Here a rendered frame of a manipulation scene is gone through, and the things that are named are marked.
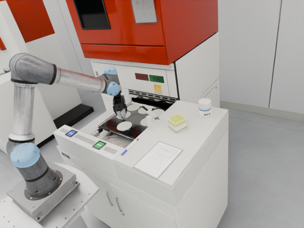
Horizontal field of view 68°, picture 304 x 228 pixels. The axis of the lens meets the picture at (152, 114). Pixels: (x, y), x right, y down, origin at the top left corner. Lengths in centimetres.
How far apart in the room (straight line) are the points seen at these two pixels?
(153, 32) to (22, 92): 75
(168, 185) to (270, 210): 127
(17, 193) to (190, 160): 87
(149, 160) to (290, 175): 158
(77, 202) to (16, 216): 30
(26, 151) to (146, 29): 90
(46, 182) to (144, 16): 101
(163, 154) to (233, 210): 111
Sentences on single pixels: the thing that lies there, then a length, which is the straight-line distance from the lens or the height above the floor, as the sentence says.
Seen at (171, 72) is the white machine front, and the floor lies 116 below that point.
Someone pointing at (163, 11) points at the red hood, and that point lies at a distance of 132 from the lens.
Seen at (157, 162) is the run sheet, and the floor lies 97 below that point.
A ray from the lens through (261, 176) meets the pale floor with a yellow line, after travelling 234.
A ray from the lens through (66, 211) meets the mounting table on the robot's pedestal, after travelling 124.
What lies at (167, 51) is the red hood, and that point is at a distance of 136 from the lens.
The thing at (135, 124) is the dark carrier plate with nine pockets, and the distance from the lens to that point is 147.
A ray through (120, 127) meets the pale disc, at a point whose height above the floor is 90.
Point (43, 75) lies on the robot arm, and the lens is 108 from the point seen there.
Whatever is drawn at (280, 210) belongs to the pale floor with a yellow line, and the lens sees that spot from 214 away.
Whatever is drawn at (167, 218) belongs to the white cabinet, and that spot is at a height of 70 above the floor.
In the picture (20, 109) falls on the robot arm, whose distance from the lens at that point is 123.
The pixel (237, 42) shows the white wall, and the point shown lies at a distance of 285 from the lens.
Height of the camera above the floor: 170
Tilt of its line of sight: 31 degrees down
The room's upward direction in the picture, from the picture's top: 11 degrees counter-clockwise
